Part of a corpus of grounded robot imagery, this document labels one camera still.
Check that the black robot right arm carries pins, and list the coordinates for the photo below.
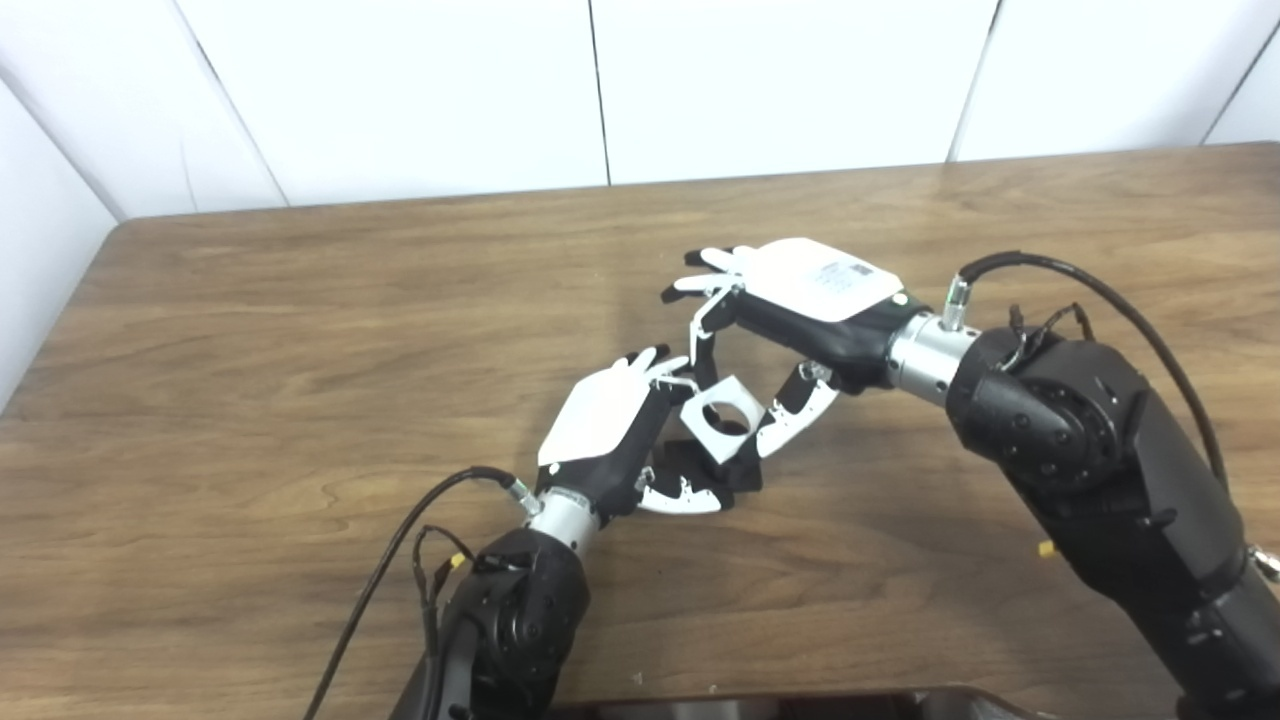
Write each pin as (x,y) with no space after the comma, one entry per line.
(1120,480)

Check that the dark glossy robot chest edge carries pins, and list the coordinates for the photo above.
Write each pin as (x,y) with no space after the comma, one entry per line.
(800,708)

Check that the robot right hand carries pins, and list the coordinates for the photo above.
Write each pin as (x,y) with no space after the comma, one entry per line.
(820,285)

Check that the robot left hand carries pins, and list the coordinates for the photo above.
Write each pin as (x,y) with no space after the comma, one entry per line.
(600,420)

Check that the white square piece with hole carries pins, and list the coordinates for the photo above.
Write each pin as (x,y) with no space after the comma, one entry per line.
(697,413)

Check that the black peg with square base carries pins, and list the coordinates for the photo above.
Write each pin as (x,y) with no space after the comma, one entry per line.
(745,475)

